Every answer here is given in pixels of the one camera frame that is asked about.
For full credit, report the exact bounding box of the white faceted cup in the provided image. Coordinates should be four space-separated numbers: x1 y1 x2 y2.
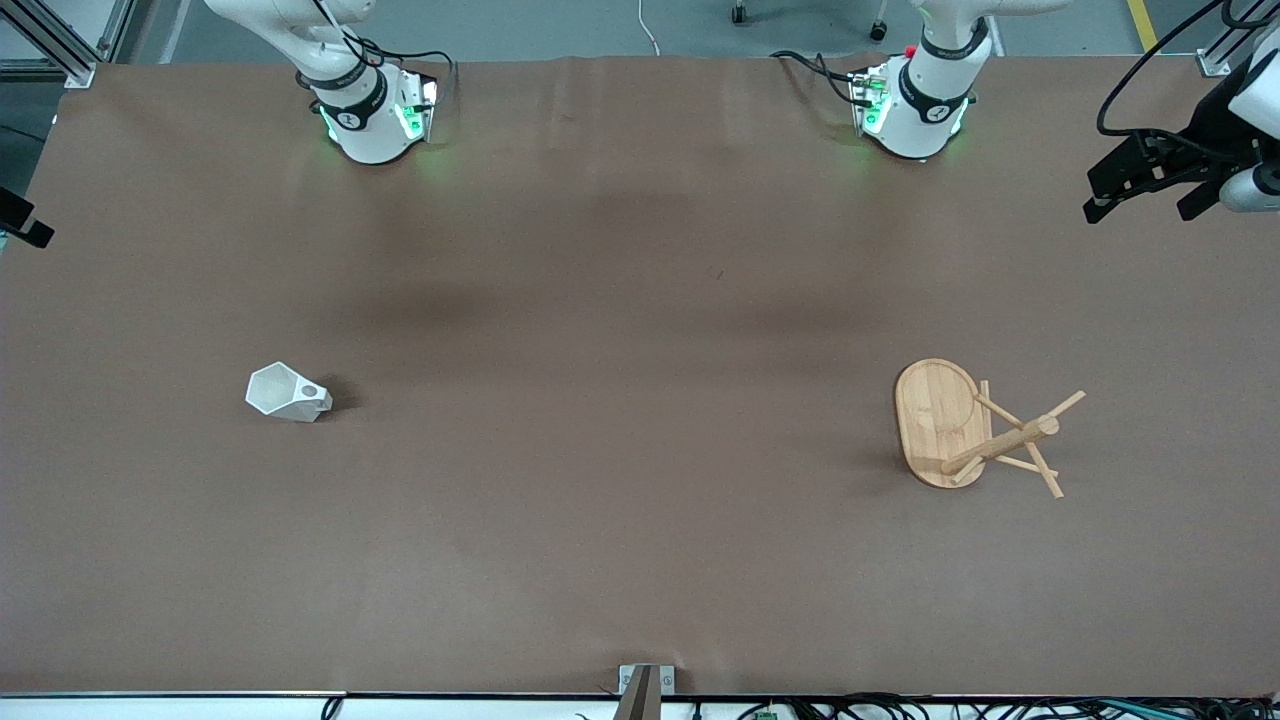
245 361 334 424

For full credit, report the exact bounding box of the wooden cup rack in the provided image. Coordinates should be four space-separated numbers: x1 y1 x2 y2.
893 358 1087 499

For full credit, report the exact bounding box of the brown table cover mat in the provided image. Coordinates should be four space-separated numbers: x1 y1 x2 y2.
0 55 1280 698

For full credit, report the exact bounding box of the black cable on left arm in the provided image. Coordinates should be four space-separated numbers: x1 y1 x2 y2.
1096 0 1280 161

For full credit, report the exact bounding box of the aluminium frame profile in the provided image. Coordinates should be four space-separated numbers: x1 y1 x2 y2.
1195 0 1280 79
0 0 136 89

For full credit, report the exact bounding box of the black cable at arm base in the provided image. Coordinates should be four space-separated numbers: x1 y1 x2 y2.
345 38 457 101
770 48 866 106

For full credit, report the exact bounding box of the black cable bundle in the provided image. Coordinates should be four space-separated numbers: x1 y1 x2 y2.
735 692 1280 720

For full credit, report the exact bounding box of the grey metal camera bracket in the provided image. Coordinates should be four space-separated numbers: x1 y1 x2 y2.
612 663 677 720

